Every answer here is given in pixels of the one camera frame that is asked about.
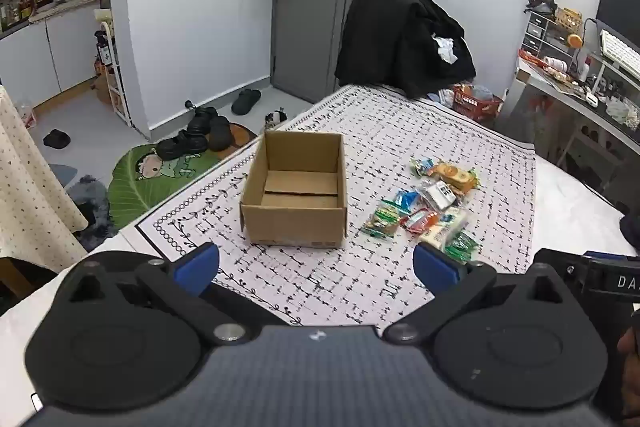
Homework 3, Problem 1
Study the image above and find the white kitchen cabinet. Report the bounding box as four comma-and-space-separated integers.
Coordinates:
0, 0, 111, 108

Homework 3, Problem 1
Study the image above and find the orange rice cake packet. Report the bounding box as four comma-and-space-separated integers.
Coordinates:
431, 161, 480, 195

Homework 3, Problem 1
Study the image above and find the cardboard box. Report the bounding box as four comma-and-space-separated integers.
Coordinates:
239, 130, 349, 249

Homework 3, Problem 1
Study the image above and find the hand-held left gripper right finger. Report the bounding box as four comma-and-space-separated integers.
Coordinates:
382, 242, 585, 346

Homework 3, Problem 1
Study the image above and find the pile of small food packets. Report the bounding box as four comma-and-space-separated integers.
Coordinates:
360, 157, 482, 264

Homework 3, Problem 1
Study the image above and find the black clog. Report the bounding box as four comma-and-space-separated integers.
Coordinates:
207, 116, 233, 152

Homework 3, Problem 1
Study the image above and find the green leaf rug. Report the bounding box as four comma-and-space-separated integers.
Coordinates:
107, 122, 258, 230

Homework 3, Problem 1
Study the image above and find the dark cloth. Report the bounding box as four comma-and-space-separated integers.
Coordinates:
619, 214, 640, 250

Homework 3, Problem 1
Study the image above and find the white cloth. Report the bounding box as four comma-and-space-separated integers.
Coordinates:
432, 34, 458, 65

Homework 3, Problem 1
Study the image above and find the white desk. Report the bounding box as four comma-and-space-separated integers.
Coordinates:
497, 57, 640, 218

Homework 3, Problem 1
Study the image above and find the grey drawer organizer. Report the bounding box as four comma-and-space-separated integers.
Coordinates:
522, 9, 576, 55

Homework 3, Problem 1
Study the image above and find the dark grey slipper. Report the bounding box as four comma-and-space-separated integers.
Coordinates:
231, 89, 262, 116

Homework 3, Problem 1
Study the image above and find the person's right hand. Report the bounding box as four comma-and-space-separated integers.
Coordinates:
616, 324, 640, 427

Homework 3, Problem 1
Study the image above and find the black coat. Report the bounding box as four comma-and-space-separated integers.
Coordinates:
334, 0, 477, 100

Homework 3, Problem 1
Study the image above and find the black monitor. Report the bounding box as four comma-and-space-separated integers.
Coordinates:
596, 0, 640, 45

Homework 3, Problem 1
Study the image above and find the blue-grey mat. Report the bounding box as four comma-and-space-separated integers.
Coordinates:
47, 163, 81, 185

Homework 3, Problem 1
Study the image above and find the red basket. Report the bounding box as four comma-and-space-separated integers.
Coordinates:
452, 84, 503, 122

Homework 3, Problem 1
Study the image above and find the black slipper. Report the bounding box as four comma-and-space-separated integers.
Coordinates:
42, 129, 72, 149

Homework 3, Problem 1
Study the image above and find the white patterned tablecloth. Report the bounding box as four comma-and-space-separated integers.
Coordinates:
136, 84, 538, 328

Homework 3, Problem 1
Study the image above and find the grey door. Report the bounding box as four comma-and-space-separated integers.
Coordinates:
272, 0, 408, 105

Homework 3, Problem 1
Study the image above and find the black spray bottle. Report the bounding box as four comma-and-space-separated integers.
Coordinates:
96, 31, 112, 68

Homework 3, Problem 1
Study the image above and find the grey fluffy rug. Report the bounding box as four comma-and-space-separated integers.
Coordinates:
67, 174, 121, 253

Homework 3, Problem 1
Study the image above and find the white shelf rack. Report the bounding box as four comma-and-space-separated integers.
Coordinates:
95, 9, 133, 128

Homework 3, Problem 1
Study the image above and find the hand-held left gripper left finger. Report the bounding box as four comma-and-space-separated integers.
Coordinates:
54, 242, 261, 347

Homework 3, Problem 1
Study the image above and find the white keyboard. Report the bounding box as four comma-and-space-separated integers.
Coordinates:
599, 28, 640, 78

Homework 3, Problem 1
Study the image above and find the clear plastic bag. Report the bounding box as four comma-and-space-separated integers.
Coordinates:
14, 99, 38, 128

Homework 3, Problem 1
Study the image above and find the red and blue packet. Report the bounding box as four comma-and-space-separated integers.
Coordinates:
400, 208, 441, 234

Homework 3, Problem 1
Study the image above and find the beige dotted cloth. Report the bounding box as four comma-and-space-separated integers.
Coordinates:
0, 84, 90, 258

